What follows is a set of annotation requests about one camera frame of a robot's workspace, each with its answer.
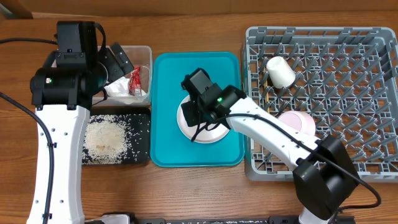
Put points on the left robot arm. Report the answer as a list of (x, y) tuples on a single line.
[(62, 94)]

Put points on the large white plate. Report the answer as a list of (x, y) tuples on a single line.
[(205, 136)]

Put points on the small pink-white bowl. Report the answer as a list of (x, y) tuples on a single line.
[(300, 121)]

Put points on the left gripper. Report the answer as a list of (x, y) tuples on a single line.
[(116, 70)]

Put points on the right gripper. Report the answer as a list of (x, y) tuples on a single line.
[(190, 119)]

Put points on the white tissue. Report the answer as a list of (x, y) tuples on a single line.
[(120, 88)]

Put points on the clear plastic bin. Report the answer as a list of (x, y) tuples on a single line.
[(139, 55)]

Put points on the pile of rice grains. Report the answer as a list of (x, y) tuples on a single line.
[(105, 140)]

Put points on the black rectangular tray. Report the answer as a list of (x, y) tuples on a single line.
[(140, 137)]

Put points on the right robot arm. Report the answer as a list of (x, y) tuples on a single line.
[(324, 174)]

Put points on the red snack wrapper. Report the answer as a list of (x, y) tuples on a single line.
[(135, 82)]

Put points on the white cup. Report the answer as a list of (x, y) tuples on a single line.
[(281, 74)]

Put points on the grey dishwasher rack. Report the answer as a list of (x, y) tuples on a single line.
[(345, 78)]

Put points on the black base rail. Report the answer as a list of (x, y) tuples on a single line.
[(132, 219)]

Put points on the teal serving tray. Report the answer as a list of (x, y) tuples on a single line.
[(169, 147)]

